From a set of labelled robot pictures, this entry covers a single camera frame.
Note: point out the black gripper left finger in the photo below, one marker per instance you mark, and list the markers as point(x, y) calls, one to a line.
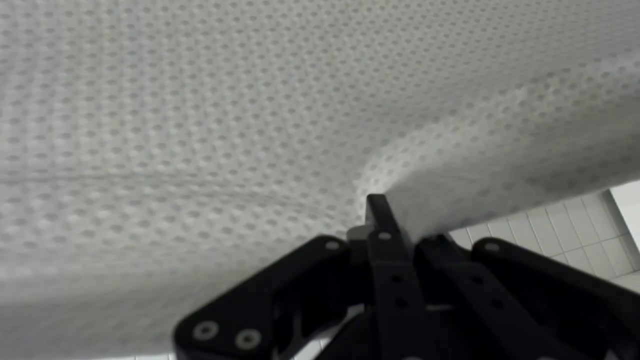
point(363, 286)

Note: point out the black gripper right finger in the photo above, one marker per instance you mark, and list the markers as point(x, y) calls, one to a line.
point(500, 301)

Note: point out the white shower curtain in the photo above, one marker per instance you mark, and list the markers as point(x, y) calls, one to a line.
point(154, 153)

